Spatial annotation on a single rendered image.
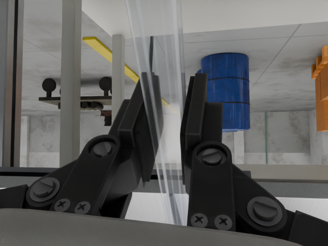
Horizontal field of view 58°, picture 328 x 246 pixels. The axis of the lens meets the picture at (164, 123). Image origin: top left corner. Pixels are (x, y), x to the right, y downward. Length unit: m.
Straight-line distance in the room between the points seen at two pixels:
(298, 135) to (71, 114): 9.75
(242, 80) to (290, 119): 6.98
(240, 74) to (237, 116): 0.45
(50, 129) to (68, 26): 10.73
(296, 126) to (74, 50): 9.73
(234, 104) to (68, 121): 2.66
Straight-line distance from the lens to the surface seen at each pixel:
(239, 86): 3.24
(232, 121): 3.15
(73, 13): 0.67
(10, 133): 0.54
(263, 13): 0.83
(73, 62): 0.64
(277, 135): 10.05
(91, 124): 10.67
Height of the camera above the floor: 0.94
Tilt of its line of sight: 4 degrees down
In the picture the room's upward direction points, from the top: 180 degrees clockwise
